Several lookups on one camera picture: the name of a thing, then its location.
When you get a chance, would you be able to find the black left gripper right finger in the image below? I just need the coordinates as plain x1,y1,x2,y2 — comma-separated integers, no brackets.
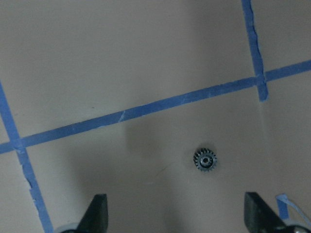
244,192,287,233

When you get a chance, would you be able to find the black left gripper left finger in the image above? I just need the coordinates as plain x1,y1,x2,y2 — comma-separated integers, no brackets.
76,194,108,233

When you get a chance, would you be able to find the small black bearing gear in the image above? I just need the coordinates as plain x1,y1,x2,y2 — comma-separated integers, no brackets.
193,148,218,172

